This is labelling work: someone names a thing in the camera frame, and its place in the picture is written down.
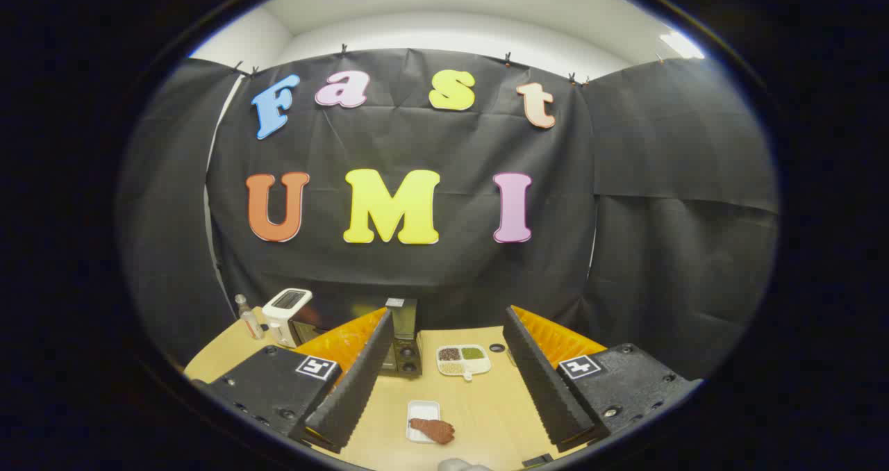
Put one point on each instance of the divided plate of beans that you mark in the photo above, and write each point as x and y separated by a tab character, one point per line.
464	360

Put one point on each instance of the brown meat piece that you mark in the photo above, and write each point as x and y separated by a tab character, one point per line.
434	429

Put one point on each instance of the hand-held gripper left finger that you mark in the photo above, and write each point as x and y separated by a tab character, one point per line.
361	381

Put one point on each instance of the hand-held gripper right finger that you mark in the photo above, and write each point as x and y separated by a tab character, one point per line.
542	381

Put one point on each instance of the black toaster oven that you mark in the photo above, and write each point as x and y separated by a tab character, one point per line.
406	356

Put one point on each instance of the white rectangular tray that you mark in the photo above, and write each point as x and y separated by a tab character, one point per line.
424	410

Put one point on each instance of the white pop-up toaster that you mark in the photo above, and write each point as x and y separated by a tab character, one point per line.
285	308

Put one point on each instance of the small clear bottle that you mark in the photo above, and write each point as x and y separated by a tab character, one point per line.
250	324

